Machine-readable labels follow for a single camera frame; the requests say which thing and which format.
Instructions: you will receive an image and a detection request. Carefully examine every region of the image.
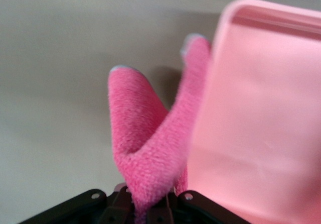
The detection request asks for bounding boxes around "pink plastic bin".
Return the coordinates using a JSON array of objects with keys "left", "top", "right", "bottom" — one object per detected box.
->
[{"left": 187, "top": 0, "right": 321, "bottom": 224}]

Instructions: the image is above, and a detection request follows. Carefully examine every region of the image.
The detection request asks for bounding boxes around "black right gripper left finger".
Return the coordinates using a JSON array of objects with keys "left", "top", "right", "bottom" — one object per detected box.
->
[{"left": 99, "top": 185, "right": 134, "bottom": 224}]

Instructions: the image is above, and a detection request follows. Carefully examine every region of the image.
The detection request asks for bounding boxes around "pink and grey cloth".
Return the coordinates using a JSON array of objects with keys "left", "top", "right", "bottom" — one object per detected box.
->
[{"left": 107, "top": 33, "right": 213, "bottom": 224}]

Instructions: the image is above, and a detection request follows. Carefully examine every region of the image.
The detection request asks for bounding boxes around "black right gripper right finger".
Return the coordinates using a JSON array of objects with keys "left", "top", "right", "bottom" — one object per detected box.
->
[{"left": 146, "top": 192, "right": 179, "bottom": 224}]

